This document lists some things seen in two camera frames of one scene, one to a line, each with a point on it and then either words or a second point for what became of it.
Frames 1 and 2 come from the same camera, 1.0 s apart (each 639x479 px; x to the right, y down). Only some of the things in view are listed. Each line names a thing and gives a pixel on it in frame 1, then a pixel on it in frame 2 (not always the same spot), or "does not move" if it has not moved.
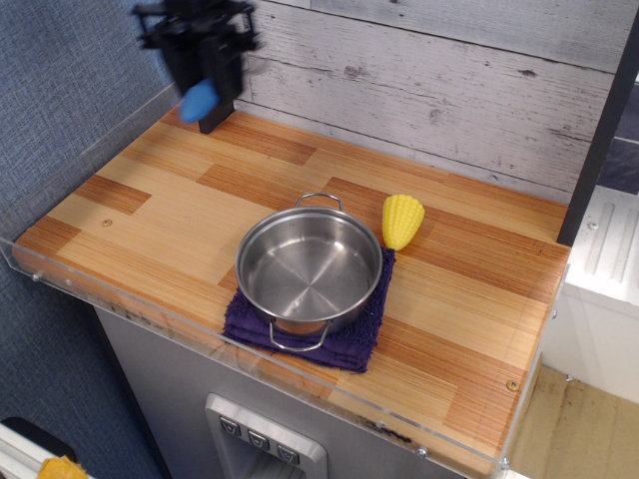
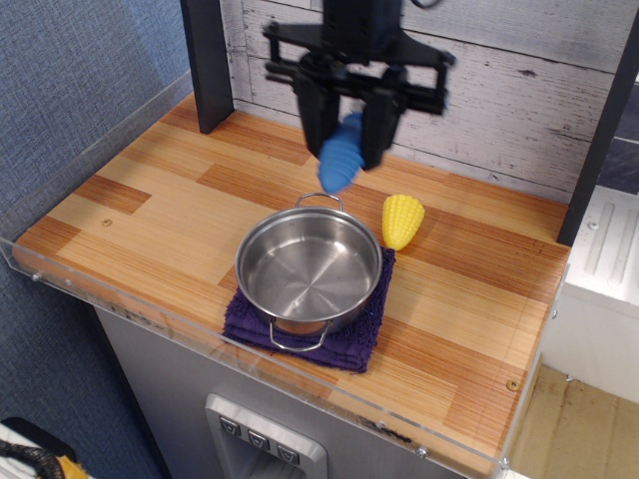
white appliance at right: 593,336 does not move
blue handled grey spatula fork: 199,100 to 342,154
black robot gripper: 201,38 to 358,46
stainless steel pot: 305,266 does not move
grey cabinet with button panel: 211,416 does not move
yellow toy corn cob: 401,218 does not move
